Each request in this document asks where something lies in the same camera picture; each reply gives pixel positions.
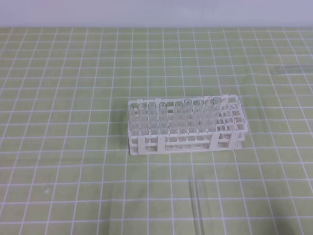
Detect clear test tube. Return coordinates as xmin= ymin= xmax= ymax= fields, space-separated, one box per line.
xmin=272 ymin=65 xmax=313 ymax=74
xmin=158 ymin=102 xmax=168 ymax=135
xmin=170 ymin=101 xmax=183 ymax=134
xmin=188 ymin=180 xmax=205 ymax=235
xmin=199 ymin=99 xmax=215 ymax=133
xmin=189 ymin=99 xmax=204 ymax=133
xmin=179 ymin=98 xmax=193 ymax=134
xmin=137 ymin=103 xmax=149 ymax=136
xmin=148 ymin=102 xmax=158 ymax=135
xmin=208 ymin=96 xmax=222 ymax=132
xmin=126 ymin=104 xmax=137 ymax=136

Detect clear test tube in rack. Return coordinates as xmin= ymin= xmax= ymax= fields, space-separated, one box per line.
xmin=137 ymin=103 xmax=149 ymax=136
xmin=189 ymin=99 xmax=204 ymax=133
xmin=208 ymin=96 xmax=222 ymax=132
xmin=179 ymin=98 xmax=193 ymax=134
xmin=158 ymin=102 xmax=168 ymax=135
xmin=170 ymin=101 xmax=183 ymax=134
xmin=148 ymin=102 xmax=158 ymax=135
xmin=199 ymin=99 xmax=215 ymax=133
xmin=126 ymin=104 xmax=137 ymax=136

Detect white plastic test tube rack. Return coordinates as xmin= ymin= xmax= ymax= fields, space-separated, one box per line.
xmin=128 ymin=95 xmax=248 ymax=155

